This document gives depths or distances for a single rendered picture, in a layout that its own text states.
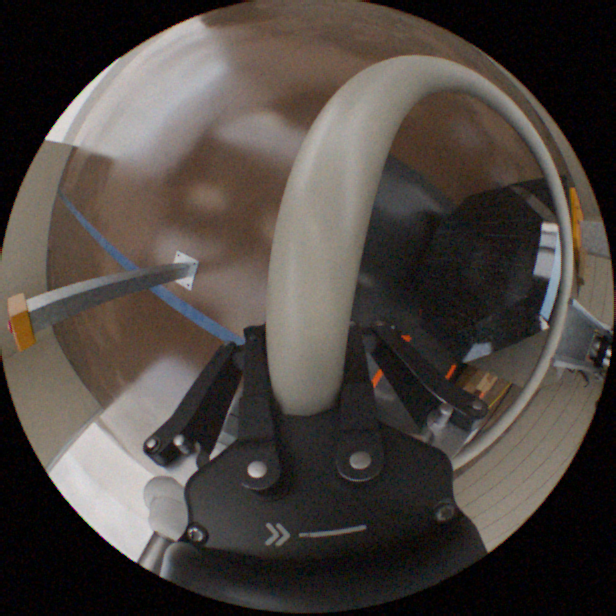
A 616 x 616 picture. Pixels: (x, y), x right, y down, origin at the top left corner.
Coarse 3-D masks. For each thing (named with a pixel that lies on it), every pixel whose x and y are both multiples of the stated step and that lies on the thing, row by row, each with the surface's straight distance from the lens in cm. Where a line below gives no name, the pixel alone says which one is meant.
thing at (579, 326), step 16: (576, 304) 47; (576, 320) 60; (592, 320) 60; (576, 336) 63; (592, 336) 79; (608, 336) 88; (560, 352) 56; (576, 352) 67; (576, 368) 60; (592, 368) 79
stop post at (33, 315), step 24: (168, 264) 122; (192, 264) 126; (72, 288) 85; (96, 288) 85; (120, 288) 93; (144, 288) 104; (24, 312) 75; (48, 312) 80; (72, 312) 84; (24, 336) 79
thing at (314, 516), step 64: (320, 448) 6; (384, 448) 6; (192, 512) 7; (256, 512) 6; (320, 512) 6; (384, 512) 6; (448, 512) 6; (192, 576) 4; (256, 576) 3; (320, 576) 3; (384, 576) 3; (448, 576) 4
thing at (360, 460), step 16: (352, 336) 12; (352, 352) 10; (352, 368) 9; (352, 384) 7; (368, 384) 7; (352, 400) 7; (368, 400) 7; (352, 416) 6; (368, 416) 6; (352, 432) 6; (368, 432) 6; (352, 448) 5; (368, 448) 5; (336, 464) 5; (352, 464) 5; (368, 464) 5; (352, 480) 5; (368, 480) 5
